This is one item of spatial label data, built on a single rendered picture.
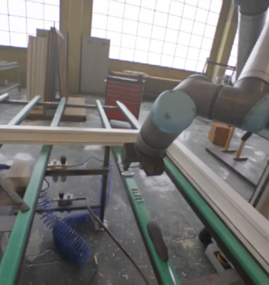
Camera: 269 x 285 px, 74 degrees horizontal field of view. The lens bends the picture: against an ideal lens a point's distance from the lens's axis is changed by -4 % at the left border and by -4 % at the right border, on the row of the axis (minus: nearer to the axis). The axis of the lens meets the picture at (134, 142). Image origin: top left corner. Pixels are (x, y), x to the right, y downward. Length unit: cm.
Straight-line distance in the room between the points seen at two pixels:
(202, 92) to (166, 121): 14
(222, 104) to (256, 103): 7
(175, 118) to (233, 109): 14
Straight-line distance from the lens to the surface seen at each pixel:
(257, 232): 64
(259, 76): 51
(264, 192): 157
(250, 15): 97
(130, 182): 71
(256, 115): 45
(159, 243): 50
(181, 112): 40
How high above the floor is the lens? 128
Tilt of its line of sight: 23 degrees down
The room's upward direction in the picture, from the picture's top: 9 degrees clockwise
